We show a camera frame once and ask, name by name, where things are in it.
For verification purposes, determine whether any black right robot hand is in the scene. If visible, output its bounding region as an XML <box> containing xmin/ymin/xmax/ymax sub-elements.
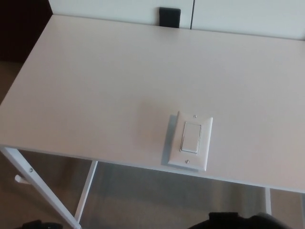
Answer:
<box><xmin>190</xmin><ymin>211</ymin><xmax>305</xmax><ymax>229</ymax></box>

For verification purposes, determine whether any black wall plate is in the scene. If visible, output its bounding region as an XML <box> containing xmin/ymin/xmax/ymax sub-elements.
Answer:
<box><xmin>159</xmin><ymin>7</ymin><xmax>181</xmax><ymax>28</ymax></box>

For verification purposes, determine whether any dark brown furniture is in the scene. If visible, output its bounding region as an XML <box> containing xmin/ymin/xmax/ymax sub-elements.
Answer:
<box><xmin>0</xmin><ymin>0</ymin><xmax>53</xmax><ymax>62</ymax></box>

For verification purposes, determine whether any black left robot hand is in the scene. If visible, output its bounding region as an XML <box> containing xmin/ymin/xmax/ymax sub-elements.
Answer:
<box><xmin>21</xmin><ymin>221</ymin><xmax>62</xmax><ymax>229</ymax></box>

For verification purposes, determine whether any white rocker light switch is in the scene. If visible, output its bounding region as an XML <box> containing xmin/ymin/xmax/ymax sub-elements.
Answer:
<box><xmin>162</xmin><ymin>111</ymin><xmax>214</xmax><ymax>172</ymax></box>

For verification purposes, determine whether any white peg on table leg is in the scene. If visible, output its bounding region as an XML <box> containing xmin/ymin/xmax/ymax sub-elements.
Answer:
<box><xmin>14</xmin><ymin>175</ymin><xmax>31</xmax><ymax>186</ymax></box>

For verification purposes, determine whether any white metal table leg frame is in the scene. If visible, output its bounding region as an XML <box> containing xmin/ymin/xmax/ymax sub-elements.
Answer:
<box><xmin>0</xmin><ymin>146</ymin><xmax>98</xmax><ymax>229</ymax></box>
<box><xmin>264</xmin><ymin>187</ymin><xmax>272</xmax><ymax>215</ymax></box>

